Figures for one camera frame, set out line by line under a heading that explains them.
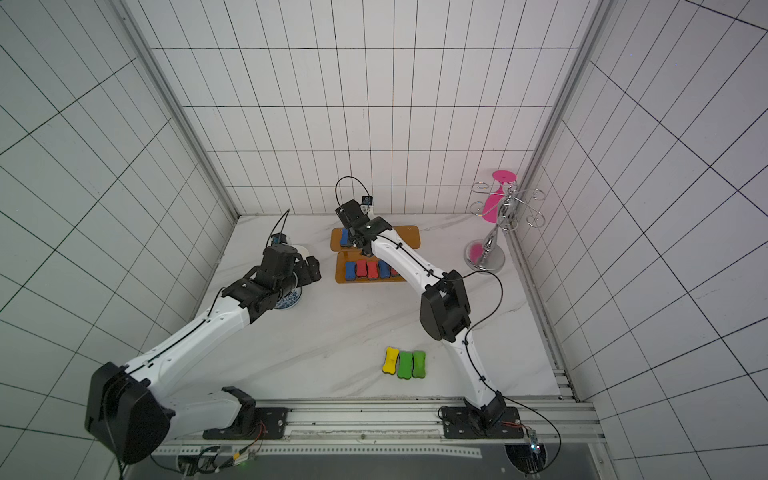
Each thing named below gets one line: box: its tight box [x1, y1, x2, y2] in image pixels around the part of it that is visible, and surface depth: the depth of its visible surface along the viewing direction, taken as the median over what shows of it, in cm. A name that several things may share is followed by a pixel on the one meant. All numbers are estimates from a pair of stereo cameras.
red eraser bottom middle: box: [367, 260, 379, 280], surface depth 102 cm
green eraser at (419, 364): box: [412, 351, 426, 379], surface depth 83 cm
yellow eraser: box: [382, 346, 400, 375], surface depth 83 cm
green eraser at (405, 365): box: [397, 351, 413, 380], surface depth 83 cm
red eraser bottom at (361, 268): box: [356, 260, 368, 277], surface depth 102 cm
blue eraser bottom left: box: [345, 261, 357, 281], surface depth 102 cm
